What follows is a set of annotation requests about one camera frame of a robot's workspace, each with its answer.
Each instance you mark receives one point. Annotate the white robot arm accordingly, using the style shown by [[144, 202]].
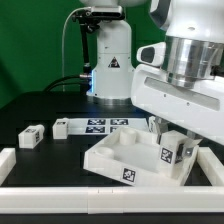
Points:
[[177, 78]]

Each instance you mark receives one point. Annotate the white square tabletop part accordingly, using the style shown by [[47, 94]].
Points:
[[131, 156]]

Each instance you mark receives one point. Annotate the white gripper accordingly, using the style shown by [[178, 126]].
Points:
[[200, 110]]

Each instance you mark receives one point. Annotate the white U-shaped obstacle fence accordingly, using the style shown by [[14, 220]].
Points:
[[97, 200]]

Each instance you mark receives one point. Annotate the black camera on stand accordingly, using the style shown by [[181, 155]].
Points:
[[89, 19]]

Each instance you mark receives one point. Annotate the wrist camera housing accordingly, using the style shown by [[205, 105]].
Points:
[[152, 55]]

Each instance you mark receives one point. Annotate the white sheet with fiducial tags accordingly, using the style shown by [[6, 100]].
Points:
[[103, 126]]

